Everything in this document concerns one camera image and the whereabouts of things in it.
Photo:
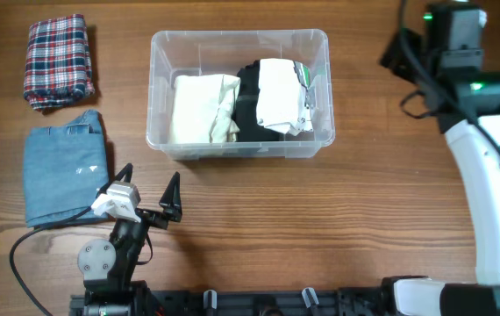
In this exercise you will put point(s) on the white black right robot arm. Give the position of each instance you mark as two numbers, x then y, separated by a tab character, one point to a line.
468	116

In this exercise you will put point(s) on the black cloth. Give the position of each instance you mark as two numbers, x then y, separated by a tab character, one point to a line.
244	114

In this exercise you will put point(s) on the cream cloth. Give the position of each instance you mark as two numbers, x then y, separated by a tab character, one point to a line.
203	109

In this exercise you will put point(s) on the clear plastic storage container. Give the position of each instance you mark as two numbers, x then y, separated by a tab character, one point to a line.
193	53

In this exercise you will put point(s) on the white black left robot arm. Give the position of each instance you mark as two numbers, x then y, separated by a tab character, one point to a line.
107	266

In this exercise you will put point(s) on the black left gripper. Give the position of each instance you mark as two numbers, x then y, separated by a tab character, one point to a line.
170	202

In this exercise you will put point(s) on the folded blue denim jeans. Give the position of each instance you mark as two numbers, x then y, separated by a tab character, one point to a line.
63	169

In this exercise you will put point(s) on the white printed t-shirt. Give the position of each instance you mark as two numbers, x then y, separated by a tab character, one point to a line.
282	104

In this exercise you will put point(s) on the red blue plaid cloth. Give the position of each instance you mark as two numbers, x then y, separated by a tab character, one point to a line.
58	65

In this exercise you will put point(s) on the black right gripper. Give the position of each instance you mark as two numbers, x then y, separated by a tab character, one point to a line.
404	58

